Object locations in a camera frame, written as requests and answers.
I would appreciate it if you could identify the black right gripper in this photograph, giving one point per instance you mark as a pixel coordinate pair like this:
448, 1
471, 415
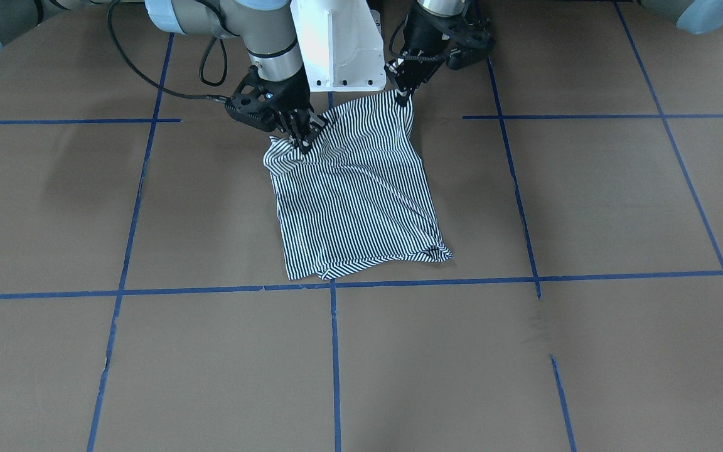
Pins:
292, 94

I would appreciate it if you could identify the navy white striped polo shirt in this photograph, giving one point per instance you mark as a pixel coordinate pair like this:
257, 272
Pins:
359, 197

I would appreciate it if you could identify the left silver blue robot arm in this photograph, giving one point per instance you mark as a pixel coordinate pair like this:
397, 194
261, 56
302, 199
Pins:
695, 17

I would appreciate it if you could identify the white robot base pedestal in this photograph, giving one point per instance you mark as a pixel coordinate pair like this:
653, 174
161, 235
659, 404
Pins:
341, 45

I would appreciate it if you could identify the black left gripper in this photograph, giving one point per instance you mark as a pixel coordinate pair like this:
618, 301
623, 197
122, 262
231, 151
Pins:
423, 31

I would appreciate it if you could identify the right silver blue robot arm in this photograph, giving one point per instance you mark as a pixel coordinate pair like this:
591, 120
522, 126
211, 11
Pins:
265, 27

